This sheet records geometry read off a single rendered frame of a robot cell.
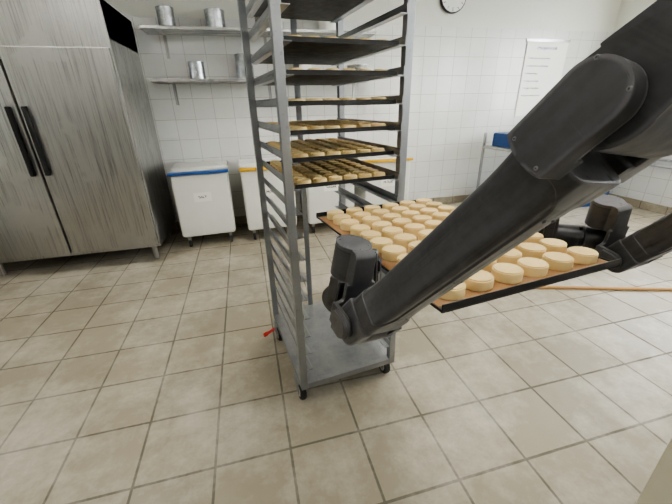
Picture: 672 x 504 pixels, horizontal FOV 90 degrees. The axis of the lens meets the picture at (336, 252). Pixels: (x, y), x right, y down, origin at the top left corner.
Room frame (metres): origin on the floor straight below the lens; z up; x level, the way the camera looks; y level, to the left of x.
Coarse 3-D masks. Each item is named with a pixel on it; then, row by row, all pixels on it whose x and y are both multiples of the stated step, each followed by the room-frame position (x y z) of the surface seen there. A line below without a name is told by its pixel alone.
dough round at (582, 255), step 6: (576, 246) 0.61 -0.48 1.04; (570, 252) 0.58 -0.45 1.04; (576, 252) 0.58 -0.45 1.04; (582, 252) 0.58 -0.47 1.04; (588, 252) 0.58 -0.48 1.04; (594, 252) 0.57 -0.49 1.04; (576, 258) 0.57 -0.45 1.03; (582, 258) 0.56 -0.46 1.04; (588, 258) 0.56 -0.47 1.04; (594, 258) 0.56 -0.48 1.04; (582, 264) 0.56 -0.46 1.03; (588, 264) 0.56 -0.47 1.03
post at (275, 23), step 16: (272, 0) 1.15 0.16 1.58; (272, 16) 1.15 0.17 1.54; (272, 32) 1.15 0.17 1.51; (272, 48) 1.16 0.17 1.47; (288, 128) 1.16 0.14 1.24; (288, 144) 1.16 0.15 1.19; (288, 160) 1.16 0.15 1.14; (288, 176) 1.16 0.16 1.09; (288, 192) 1.15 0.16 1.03; (288, 208) 1.15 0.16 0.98; (288, 224) 1.15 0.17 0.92; (288, 240) 1.17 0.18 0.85; (304, 352) 1.16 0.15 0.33; (304, 368) 1.16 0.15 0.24; (304, 384) 1.15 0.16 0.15
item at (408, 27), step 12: (408, 0) 1.31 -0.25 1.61; (408, 12) 1.31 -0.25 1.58; (408, 24) 1.31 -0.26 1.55; (408, 36) 1.31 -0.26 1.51; (408, 48) 1.31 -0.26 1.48; (408, 60) 1.32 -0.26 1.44; (408, 72) 1.32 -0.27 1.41; (408, 84) 1.32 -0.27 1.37; (408, 96) 1.32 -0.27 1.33; (408, 108) 1.32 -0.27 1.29; (408, 120) 1.32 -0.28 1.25; (396, 156) 1.34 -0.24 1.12; (396, 168) 1.33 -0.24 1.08; (396, 180) 1.33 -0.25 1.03; (396, 192) 1.32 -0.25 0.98
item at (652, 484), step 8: (664, 456) 0.58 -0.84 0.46; (664, 464) 0.57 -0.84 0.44; (656, 472) 0.58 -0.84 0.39; (664, 472) 0.56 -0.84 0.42; (648, 480) 0.58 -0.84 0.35; (656, 480) 0.57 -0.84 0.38; (664, 480) 0.55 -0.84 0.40; (648, 488) 0.57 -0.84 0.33; (656, 488) 0.56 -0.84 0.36; (664, 488) 0.54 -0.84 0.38; (640, 496) 0.58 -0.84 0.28; (648, 496) 0.56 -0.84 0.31; (656, 496) 0.55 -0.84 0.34; (664, 496) 0.54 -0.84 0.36
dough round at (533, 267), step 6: (522, 258) 0.56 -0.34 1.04; (528, 258) 0.56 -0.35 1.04; (534, 258) 0.56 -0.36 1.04; (522, 264) 0.54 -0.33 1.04; (528, 264) 0.53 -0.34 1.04; (534, 264) 0.53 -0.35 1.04; (540, 264) 0.53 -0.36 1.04; (546, 264) 0.53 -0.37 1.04; (528, 270) 0.52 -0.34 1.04; (534, 270) 0.52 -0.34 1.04; (540, 270) 0.52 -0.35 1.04; (546, 270) 0.52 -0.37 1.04; (528, 276) 0.52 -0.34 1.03; (534, 276) 0.52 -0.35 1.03; (540, 276) 0.52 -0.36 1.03
